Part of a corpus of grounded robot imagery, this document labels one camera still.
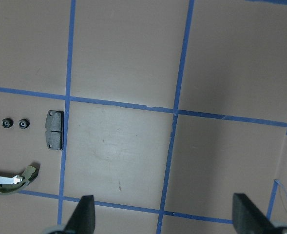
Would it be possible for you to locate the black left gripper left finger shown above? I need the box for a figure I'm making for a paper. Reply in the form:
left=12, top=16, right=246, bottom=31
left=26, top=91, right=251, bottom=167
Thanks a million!
left=64, top=195, right=96, bottom=234

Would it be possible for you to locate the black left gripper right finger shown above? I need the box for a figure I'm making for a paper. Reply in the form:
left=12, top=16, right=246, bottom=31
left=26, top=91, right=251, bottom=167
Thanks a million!
left=232, top=193, right=275, bottom=234

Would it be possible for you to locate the small black bearing gear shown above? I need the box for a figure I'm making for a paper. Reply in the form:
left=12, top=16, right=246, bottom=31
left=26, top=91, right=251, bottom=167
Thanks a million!
left=1, top=118, right=14, bottom=129

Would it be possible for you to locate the curved brake shoe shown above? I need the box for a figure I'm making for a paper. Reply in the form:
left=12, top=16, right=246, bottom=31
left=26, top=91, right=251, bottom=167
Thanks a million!
left=0, top=164, right=40, bottom=195

